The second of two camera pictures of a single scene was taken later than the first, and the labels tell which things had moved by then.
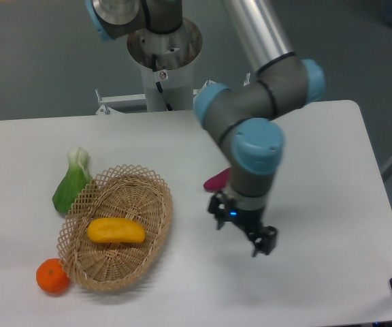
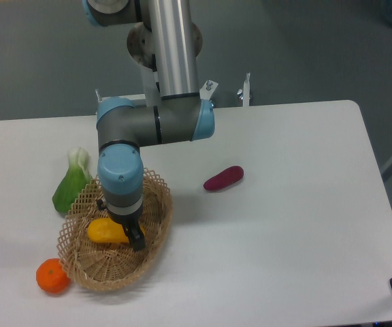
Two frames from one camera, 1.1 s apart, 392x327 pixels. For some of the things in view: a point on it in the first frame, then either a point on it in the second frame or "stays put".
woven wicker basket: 124,192 stays put
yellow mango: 116,230 stays put
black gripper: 264,239 to 131,223
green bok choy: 75,180 stays put
